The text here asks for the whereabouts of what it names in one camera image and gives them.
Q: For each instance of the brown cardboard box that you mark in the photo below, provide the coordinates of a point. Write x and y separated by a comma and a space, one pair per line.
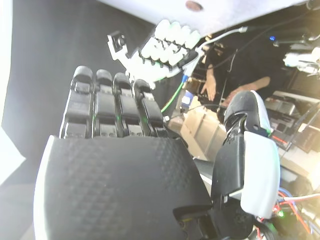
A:
200, 130

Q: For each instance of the person in black clothes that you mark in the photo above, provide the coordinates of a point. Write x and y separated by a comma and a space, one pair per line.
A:
250, 62

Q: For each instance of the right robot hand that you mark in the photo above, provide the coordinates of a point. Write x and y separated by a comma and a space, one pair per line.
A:
112, 187

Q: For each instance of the spare white robot hand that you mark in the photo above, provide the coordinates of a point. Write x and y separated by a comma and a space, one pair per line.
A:
300, 60

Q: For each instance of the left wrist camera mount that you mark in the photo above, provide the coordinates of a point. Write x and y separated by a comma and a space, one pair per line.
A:
117, 47

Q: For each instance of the brown round disc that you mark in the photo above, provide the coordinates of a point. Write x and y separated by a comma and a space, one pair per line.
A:
194, 5

